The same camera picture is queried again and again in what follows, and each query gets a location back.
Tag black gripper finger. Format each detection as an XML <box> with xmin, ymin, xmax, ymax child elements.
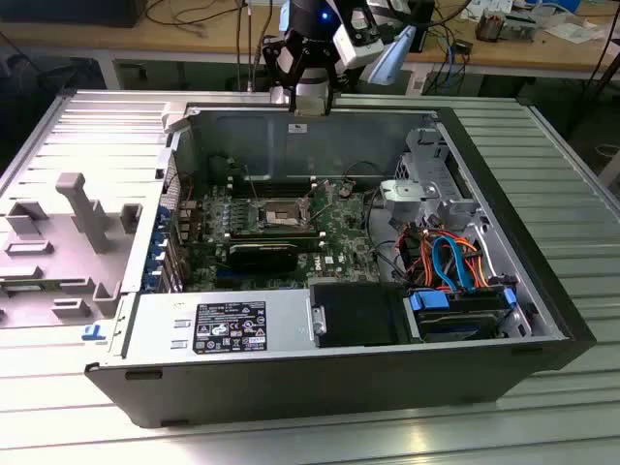
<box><xmin>263</xmin><ymin>36</ymin><xmax>299</xmax><ymax>113</ymax></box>
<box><xmin>298</xmin><ymin>43</ymin><xmax>343</xmax><ymax>116</ymax></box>

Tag silver CPU green substrate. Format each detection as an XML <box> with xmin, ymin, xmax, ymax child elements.
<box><xmin>294</xmin><ymin>95</ymin><xmax>329</xmax><ymax>117</ymax></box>

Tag RAM slot with white clips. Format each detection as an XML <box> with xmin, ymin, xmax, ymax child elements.
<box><xmin>228</xmin><ymin>224</ymin><xmax>326</xmax><ymax>243</ymax></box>
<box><xmin>230</xmin><ymin>184</ymin><xmax>318</xmax><ymax>193</ymax></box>
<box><xmin>228</xmin><ymin>175</ymin><xmax>317</xmax><ymax>184</ymax></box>

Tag CPU socket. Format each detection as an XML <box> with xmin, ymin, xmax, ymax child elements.
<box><xmin>254</xmin><ymin>196</ymin><xmax>316</xmax><ymax>229</ymax></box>

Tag tall black device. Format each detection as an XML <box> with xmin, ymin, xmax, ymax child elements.
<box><xmin>409</xmin><ymin>0</ymin><xmax>437</xmax><ymax>53</ymax></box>

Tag silver metal drive cage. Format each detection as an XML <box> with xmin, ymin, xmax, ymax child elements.
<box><xmin>394</xmin><ymin>126</ymin><xmax>490</xmax><ymax>233</ymax></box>

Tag brown transformer device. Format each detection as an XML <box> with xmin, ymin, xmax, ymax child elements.
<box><xmin>476</xmin><ymin>12</ymin><xmax>505</xmax><ymax>43</ymax></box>

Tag green motherboard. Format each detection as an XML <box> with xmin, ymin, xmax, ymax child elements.
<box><xmin>176</xmin><ymin>176</ymin><xmax>403</xmax><ymax>295</ymax></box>

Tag grey metal device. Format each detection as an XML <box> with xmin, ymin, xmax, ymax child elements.
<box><xmin>501</xmin><ymin>12</ymin><xmax>539</xmax><ymax>43</ymax></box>

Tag wooden desk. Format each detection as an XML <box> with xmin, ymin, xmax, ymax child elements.
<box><xmin>0</xmin><ymin>0</ymin><xmax>620</xmax><ymax>81</ymax></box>

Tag large black box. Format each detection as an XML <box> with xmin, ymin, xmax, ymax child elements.
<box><xmin>0</xmin><ymin>0</ymin><xmax>141</xmax><ymax>29</ymax></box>

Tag white papers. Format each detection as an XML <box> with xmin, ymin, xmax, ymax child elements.
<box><xmin>542</xmin><ymin>14</ymin><xmax>609</xmax><ymax>45</ymax></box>

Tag black drive bay box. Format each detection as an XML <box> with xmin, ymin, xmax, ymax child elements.
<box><xmin>309</xmin><ymin>283</ymin><xmax>408</xmax><ymax>348</ymax></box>

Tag black label sticker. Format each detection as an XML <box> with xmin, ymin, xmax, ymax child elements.
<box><xmin>193</xmin><ymin>300</ymin><xmax>267</xmax><ymax>354</ymax></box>

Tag hard disk in blue carrier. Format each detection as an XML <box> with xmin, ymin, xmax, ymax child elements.
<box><xmin>404</xmin><ymin>285</ymin><xmax>522</xmax><ymax>343</ymax></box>

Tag silver power supply unit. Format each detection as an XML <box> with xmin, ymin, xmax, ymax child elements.
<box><xmin>109</xmin><ymin>289</ymin><xmax>316</xmax><ymax>359</ymax></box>

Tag grey plastic parts rack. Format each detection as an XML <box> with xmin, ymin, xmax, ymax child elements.
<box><xmin>0</xmin><ymin>171</ymin><xmax>144</xmax><ymax>330</ymax></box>

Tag black open PC case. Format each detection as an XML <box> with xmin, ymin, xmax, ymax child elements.
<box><xmin>84</xmin><ymin>99</ymin><xmax>598</xmax><ymax>430</ymax></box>

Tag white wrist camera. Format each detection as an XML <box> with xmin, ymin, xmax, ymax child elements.
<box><xmin>333</xmin><ymin>9</ymin><xmax>385</xmax><ymax>65</ymax></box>

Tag silver bracket with green dot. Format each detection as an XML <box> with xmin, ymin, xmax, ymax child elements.
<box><xmin>380</xmin><ymin>177</ymin><xmax>430</xmax><ymax>222</ymax></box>

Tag thick black wire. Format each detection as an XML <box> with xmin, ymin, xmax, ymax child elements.
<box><xmin>364</xmin><ymin>190</ymin><xmax>406</xmax><ymax>283</ymax></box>

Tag orange wire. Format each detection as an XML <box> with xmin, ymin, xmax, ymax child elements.
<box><xmin>418</xmin><ymin>231</ymin><xmax>437</xmax><ymax>288</ymax></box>
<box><xmin>464</xmin><ymin>239</ymin><xmax>490</xmax><ymax>291</ymax></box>

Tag blue flat data wire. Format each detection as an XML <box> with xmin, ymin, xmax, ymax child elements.
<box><xmin>448</xmin><ymin>235</ymin><xmax>480</xmax><ymax>295</ymax></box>
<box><xmin>432</xmin><ymin>235</ymin><xmax>459</xmax><ymax>292</ymax></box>

